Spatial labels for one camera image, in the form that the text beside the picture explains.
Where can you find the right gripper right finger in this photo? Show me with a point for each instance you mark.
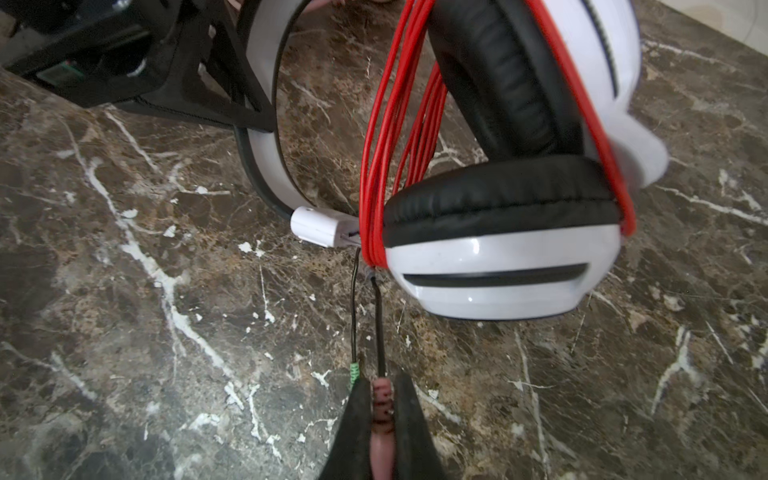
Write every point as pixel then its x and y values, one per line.
pixel 416 455

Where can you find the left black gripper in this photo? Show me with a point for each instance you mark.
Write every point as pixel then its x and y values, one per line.
pixel 97 52

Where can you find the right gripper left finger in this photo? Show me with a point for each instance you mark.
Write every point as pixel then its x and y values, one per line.
pixel 349 456

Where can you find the white black headphones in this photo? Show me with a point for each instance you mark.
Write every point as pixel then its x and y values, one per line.
pixel 498 160

